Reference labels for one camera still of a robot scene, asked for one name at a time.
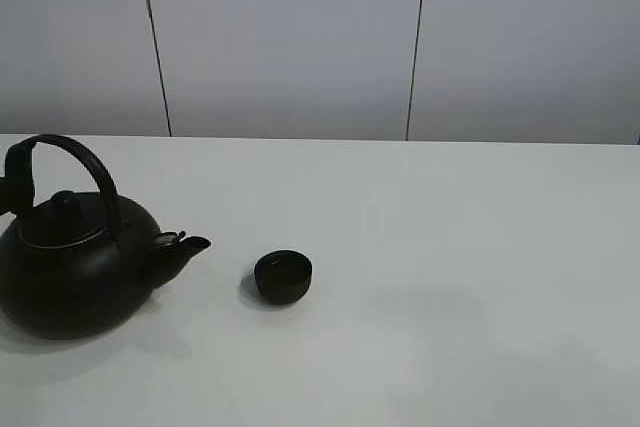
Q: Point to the black round teapot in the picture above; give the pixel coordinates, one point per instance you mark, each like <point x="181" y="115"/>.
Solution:
<point x="82" y="263"/>

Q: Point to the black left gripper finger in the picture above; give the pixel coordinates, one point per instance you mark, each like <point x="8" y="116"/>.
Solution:
<point x="17" y="184"/>

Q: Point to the small black teacup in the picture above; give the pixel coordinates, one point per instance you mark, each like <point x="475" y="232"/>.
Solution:
<point x="283" y="277"/>

